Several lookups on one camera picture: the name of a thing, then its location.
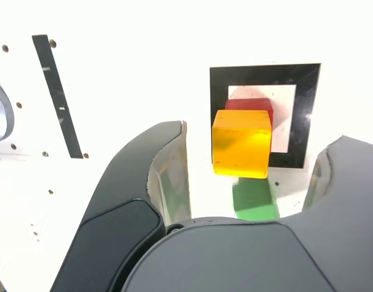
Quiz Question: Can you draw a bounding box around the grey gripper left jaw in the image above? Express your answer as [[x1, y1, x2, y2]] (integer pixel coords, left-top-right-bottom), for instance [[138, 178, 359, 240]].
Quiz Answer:
[[51, 120, 193, 292]]

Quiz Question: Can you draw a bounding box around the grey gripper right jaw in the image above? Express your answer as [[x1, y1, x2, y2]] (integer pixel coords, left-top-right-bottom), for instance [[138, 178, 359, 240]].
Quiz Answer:
[[122, 135, 373, 292]]

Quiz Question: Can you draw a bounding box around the green cube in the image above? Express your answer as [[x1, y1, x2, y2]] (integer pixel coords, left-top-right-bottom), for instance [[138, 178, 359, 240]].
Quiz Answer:
[[231, 178, 281, 221]]

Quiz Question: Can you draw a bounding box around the yellow cube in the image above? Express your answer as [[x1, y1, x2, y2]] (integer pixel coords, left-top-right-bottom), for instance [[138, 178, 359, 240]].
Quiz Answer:
[[211, 109, 273, 180]]

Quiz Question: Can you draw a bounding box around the red cube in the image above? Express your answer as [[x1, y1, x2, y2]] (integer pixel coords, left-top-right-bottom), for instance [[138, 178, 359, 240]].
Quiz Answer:
[[225, 97, 274, 129]]

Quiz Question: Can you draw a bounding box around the black tape square outline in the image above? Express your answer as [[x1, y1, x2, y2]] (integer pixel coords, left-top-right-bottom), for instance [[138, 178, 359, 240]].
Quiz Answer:
[[209, 63, 322, 169]]

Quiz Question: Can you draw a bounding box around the black tape strip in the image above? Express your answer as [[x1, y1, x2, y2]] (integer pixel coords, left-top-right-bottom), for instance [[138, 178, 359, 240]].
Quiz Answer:
[[31, 34, 85, 159]]

